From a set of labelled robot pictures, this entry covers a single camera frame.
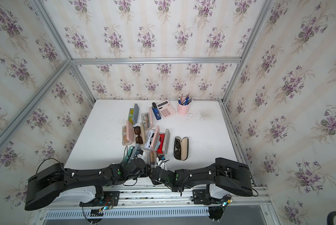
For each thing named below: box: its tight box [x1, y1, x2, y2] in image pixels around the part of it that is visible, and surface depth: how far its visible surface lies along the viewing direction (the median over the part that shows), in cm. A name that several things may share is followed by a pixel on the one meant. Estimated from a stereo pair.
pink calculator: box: [156, 100, 177, 119], surface depth 114 cm
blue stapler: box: [151, 102, 162, 120], surface depth 113 cm
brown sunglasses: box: [133, 125, 144, 145], surface depth 98 cm
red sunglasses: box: [157, 133, 166, 155], surface depth 95 cm
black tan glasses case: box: [173, 135, 189, 161], surface depth 91 cm
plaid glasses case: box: [147, 150, 158, 169], surface depth 83 cm
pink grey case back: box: [141, 106, 153, 131], surface depth 109 cm
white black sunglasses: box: [144, 129, 155, 150], surface depth 95 cm
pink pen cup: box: [177, 97, 192, 115], surface depth 109 cm
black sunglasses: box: [174, 137, 182, 161], surface depth 90 cm
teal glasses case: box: [123, 145, 135, 164], surface depth 90 cm
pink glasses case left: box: [122, 120, 135, 146], surface depth 95 cm
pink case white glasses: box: [143, 125, 160, 151], surface depth 95 cm
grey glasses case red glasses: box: [156, 128, 171, 155], surface depth 92 cm
